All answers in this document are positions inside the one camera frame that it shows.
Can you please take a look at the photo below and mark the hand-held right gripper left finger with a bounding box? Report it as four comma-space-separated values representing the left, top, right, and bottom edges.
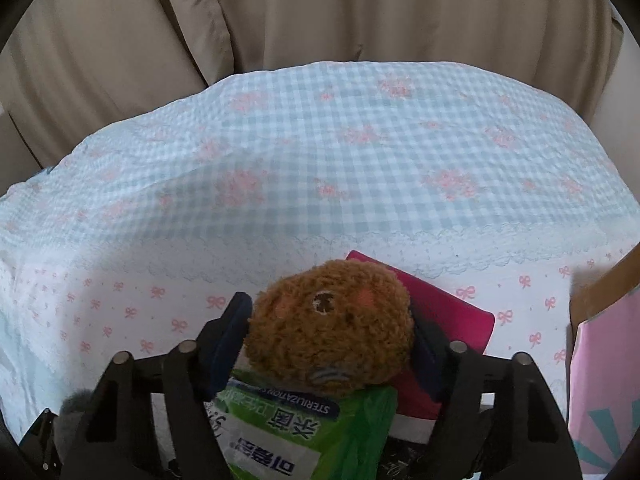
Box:
60, 291, 254, 480

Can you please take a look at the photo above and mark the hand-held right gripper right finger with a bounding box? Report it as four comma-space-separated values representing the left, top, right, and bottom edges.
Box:
413, 318, 584, 480

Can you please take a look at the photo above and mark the brown plush bear toy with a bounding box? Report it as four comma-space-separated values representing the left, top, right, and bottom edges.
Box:
243, 258, 416, 397

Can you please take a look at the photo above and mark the green wet wipes pack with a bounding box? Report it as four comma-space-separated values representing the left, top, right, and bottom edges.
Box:
210, 367, 399, 480

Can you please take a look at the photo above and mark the blue gingham floral blanket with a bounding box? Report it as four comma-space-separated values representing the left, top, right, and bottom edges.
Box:
0, 60, 640, 443

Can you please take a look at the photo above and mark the grey fluffy object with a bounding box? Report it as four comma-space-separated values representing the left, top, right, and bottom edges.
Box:
52, 391, 101, 466

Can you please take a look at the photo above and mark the pink paper bag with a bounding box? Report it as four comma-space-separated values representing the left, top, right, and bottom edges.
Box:
567, 287, 640, 475

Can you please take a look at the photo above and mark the brown cardboard box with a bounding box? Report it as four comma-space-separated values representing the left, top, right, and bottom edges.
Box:
570, 242, 640, 331

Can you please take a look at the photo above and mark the beige curtain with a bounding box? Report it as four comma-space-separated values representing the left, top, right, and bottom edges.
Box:
0, 0, 626, 171

